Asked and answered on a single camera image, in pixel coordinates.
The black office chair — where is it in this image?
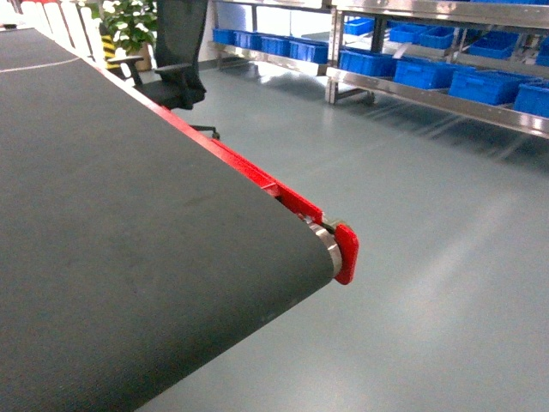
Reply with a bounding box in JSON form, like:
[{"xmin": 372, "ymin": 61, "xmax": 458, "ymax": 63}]
[{"xmin": 106, "ymin": 0, "xmax": 221, "ymax": 141}]

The green potted plant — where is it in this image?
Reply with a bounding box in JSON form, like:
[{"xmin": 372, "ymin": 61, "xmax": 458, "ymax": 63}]
[{"xmin": 98, "ymin": 0, "xmax": 157, "ymax": 71}]

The steel shelf rack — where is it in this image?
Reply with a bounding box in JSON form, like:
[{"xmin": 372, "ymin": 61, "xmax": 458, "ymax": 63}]
[{"xmin": 211, "ymin": 1, "xmax": 548, "ymax": 138}]

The red conveyor side rail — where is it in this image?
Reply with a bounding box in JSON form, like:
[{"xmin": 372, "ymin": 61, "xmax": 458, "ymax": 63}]
[{"xmin": 90, "ymin": 62, "xmax": 359, "ymax": 285}]

